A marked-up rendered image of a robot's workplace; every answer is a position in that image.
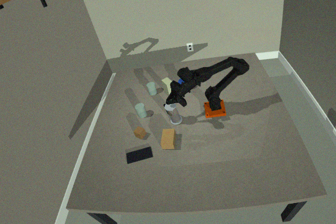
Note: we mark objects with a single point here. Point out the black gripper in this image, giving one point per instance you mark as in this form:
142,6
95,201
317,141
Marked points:
174,97

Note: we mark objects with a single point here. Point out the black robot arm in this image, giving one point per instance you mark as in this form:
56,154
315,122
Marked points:
193,78

